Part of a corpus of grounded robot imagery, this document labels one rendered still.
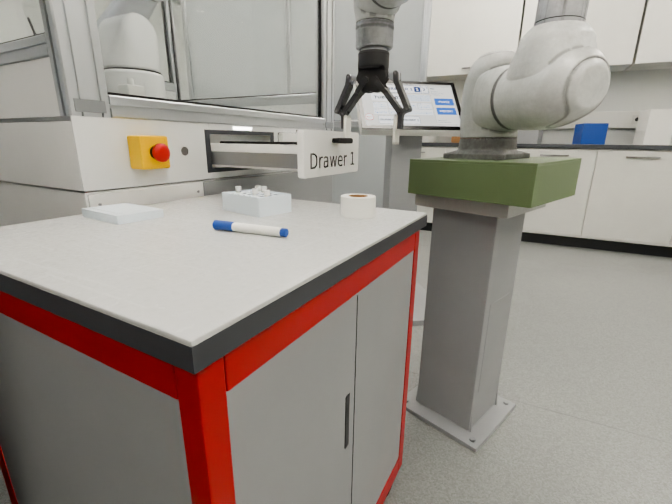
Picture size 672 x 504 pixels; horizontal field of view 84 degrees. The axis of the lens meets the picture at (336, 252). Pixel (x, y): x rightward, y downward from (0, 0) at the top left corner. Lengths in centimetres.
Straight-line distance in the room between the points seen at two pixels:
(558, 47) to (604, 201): 302
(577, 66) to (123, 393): 93
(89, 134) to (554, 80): 94
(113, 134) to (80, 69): 13
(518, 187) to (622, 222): 303
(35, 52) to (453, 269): 111
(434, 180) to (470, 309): 40
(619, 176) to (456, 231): 287
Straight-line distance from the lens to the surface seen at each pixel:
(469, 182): 103
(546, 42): 100
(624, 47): 431
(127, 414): 47
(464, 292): 118
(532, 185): 97
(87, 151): 92
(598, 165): 389
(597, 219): 395
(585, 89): 96
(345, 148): 107
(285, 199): 78
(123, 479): 55
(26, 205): 117
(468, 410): 135
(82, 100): 93
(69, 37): 94
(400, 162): 199
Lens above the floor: 90
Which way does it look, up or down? 17 degrees down
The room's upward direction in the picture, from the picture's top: 1 degrees clockwise
